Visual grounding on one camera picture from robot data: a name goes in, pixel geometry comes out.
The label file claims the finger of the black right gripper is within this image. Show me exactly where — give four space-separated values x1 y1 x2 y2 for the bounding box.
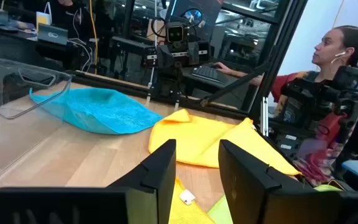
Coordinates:
187 41 201 67
157 44 175 70

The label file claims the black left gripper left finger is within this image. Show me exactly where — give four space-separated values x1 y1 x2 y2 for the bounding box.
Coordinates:
106 139 177 224

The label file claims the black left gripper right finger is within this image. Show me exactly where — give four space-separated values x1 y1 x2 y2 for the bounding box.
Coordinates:
218 139 343 224

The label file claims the yellow-orange microfiber towel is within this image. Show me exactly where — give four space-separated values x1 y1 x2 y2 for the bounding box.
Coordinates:
148 108 303 177
168 177 216 224

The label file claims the turquoise microfiber towel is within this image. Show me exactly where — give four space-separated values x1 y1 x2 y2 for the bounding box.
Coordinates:
29 86 164 136

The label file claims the person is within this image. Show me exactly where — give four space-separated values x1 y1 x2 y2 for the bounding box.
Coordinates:
50 0 94 43
214 25 358 187

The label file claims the grey box with logo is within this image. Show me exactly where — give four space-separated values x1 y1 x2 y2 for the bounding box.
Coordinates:
37 23 70 46

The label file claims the yellow paper bag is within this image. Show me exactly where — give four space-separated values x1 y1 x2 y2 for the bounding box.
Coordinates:
35 2 53 32

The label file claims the white earphone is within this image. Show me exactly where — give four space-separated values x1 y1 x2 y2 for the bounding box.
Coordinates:
330 51 347 65

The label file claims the clear plastic bin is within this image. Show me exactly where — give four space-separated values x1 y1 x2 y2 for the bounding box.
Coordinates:
0 57 73 187

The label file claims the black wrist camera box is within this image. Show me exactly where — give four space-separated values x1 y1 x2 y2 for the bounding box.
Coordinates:
165 21 185 44

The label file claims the silver metal bracket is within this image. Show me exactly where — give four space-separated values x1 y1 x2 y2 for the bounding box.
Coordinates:
259 96 270 138

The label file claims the yellow hanging cable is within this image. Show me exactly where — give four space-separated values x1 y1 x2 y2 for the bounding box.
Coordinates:
88 0 99 67

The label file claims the white cable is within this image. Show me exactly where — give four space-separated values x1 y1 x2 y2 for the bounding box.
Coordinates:
68 37 93 73

